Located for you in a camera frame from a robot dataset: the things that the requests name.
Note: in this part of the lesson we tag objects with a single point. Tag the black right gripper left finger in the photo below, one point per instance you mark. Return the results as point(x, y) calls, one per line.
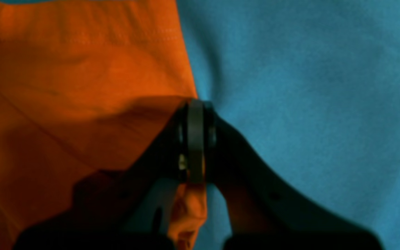
point(98, 222)

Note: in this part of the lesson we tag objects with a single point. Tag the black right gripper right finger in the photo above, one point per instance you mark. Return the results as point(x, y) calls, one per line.
point(265, 212)

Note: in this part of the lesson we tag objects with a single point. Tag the blue table cloth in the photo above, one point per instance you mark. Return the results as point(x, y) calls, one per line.
point(314, 86)

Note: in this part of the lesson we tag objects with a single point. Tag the orange t-shirt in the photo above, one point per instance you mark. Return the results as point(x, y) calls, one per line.
point(84, 88)

